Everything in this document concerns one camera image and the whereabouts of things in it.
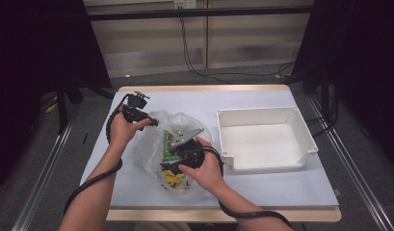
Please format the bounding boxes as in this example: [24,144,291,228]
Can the person's left hand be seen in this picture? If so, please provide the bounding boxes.
[109,104,152,150]

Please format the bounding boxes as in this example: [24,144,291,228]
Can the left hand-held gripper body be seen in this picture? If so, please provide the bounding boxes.
[121,90,151,124]

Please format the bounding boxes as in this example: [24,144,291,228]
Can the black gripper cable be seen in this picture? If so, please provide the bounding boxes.
[202,145,294,230]
[63,93,136,216]

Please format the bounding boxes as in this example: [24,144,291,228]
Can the green snack packet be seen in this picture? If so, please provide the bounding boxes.
[161,129,180,162]

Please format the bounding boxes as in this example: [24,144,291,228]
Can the clear plastic bag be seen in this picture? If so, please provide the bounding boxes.
[133,110,215,193]

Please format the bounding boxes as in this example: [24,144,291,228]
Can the white plastic bin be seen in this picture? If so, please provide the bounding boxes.
[216,106,320,173]

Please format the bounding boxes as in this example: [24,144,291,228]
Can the black horizontal bar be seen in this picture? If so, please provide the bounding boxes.
[87,5,314,22]

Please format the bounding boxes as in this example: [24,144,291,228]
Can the white wall outlet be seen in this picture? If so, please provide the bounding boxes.
[173,0,197,10]

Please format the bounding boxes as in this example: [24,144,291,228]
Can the dark curtain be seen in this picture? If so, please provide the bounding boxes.
[292,0,394,167]
[0,0,113,193]

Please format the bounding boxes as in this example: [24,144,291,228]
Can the wooden table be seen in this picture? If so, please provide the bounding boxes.
[79,84,343,223]

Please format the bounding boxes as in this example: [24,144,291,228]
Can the person's right hand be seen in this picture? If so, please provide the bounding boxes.
[178,137,229,194]

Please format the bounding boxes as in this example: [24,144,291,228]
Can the black floor cables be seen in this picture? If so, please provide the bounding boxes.
[304,90,341,137]

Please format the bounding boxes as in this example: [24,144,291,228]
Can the black wall cable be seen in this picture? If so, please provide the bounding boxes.
[179,16,297,85]

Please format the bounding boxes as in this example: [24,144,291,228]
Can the yellow floor object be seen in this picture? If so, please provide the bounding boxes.
[44,95,59,114]

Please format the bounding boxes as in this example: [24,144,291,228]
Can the pale blue table mat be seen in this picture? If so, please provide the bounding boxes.
[79,90,340,210]

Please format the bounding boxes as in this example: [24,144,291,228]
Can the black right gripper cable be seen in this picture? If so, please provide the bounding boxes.
[202,145,294,230]

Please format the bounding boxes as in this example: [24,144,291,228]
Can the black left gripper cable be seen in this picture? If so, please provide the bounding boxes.
[63,93,136,216]

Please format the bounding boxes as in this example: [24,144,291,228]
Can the metal floor rail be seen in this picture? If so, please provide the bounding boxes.
[306,94,394,231]
[11,105,82,231]

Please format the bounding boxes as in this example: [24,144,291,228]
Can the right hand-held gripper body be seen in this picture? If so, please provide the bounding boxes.
[168,127,206,170]

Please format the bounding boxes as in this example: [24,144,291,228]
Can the black metal stand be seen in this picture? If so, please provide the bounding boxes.
[280,64,338,123]
[54,76,116,134]

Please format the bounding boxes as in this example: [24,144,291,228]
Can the yellow snack packet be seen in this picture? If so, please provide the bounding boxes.
[161,169,190,191]

